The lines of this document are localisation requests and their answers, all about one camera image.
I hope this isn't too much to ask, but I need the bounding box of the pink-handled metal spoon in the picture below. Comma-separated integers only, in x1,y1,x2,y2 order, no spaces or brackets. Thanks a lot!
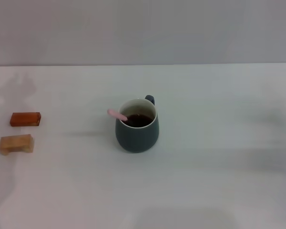
107,108,133,125

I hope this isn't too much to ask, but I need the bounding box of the dark grey ceramic coffee cup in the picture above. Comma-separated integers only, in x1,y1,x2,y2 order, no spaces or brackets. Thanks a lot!
114,94,160,154

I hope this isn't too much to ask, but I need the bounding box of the light wooden spoon rest block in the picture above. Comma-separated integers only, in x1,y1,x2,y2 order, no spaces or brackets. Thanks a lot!
0,134,35,156

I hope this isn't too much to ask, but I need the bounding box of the reddish-brown wooden block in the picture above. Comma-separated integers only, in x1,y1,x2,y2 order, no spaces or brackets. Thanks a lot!
9,112,42,127

